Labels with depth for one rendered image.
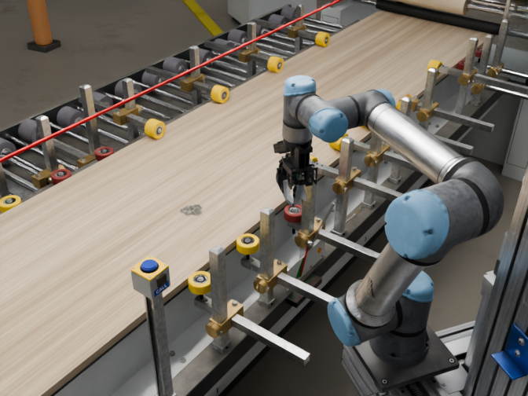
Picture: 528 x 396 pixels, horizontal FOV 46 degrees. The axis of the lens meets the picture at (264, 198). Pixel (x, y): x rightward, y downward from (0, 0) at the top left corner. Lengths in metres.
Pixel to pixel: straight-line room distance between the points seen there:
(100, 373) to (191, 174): 0.92
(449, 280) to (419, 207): 2.45
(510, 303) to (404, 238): 0.40
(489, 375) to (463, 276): 1.99
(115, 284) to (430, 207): 1.23
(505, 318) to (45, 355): 1.22
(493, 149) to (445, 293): 1.48
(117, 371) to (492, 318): 1.15
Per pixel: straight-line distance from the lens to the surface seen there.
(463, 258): 3.71
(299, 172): 1.57
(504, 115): 4.51
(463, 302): 3.44
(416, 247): 1.13
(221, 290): 1.92
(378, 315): 1.43
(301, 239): 2.28
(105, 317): 1.98
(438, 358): 1.70
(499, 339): 1.55
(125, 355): 2.09
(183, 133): 2.88
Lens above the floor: 2.27
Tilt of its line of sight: 34 degrees down
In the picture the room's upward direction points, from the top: 1 degrees clockwise
